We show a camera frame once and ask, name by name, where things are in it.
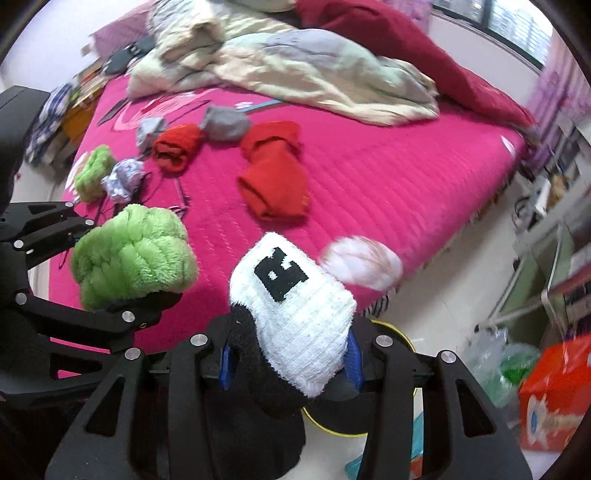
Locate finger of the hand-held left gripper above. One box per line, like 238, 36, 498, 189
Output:
0, 199, 97, 273
13, 277, 184, 357

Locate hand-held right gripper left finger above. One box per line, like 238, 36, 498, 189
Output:
44, 318, 242, 480

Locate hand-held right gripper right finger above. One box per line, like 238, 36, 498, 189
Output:
341, 318, 537, 480

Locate green fuzzy sock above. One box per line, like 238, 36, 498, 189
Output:
69, 203, 200, 312
74, 144, 118, 204

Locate white and black sock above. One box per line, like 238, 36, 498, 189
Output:
228, 232, 358, 420

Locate blue white striped cloth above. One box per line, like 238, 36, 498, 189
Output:
24, 84, 75, 163

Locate cluttered bedside table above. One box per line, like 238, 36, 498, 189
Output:
59, 58, 112, 148

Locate yellow rimmed bin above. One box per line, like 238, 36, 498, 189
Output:
300, 318, 420, 439

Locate crumpled lilac sock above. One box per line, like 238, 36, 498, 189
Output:
100, 158, 146, 203

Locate white pink fluffy ball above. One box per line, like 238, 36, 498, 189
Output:
320, 235, 404, 292

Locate teal plastic bag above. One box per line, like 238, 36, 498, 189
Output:
345, 413, 428, 480

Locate small grey sock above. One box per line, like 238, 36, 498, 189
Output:
136, 117, 168, 151

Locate black bag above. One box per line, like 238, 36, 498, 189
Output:
102, 36, 157, 78

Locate clear plastic bags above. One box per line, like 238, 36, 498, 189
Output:
461, 327, 542, 418

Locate purple pillow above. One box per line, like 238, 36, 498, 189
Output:
93, 17, 149, 57

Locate small red sock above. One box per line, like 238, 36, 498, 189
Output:
151, 124, 205, 175

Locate pink quilted bed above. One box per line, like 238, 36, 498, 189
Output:
44, 71, 529, 365

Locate white green desk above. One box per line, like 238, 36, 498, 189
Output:
487, 220, 591, 335

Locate large red sock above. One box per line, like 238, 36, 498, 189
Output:
236, 121, 310, 227

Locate orange cardboard box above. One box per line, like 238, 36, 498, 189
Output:
518, 340, 591, 452

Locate cream green quilt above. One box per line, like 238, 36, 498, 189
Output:
126, 0, 440, 127

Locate white cluttered shelf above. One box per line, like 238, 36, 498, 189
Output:
512, 111, 591, 232

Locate dark red blanket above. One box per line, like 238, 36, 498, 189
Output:
295, 0, 536, 132

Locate purple curtain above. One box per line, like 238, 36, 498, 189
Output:
525, 34, 591, 139

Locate window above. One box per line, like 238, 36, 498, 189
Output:
429, 0, 556, 72

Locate black thin cord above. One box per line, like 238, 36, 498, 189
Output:
95, 172, 194, 222

